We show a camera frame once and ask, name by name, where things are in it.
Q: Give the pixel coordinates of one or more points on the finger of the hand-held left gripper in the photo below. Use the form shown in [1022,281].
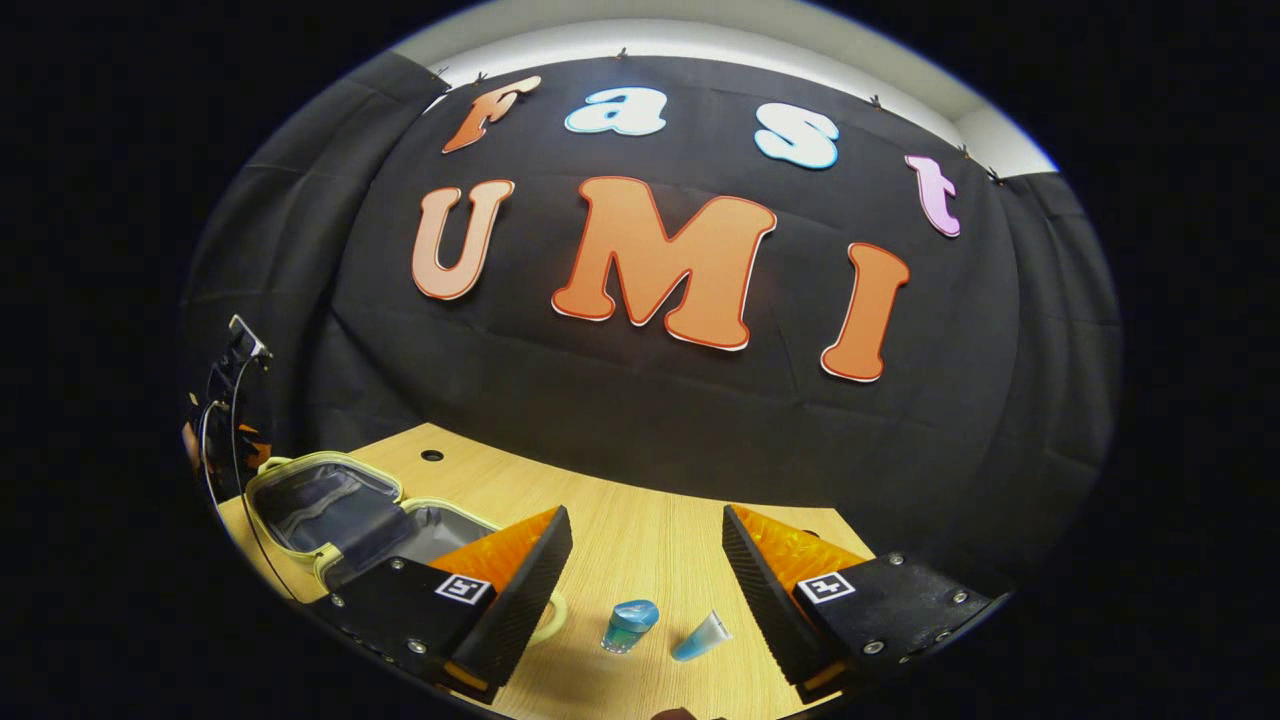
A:
[191,447]
[255,447]

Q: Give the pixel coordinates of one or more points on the cream suitcase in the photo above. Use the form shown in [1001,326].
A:
[340,505]

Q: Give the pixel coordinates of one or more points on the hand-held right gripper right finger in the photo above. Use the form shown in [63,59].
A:
[765,600]

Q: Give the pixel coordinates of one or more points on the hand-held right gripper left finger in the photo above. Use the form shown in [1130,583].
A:
[520,600]

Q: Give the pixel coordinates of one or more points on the blue cosmetic tube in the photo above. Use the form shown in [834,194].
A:
[700,637]

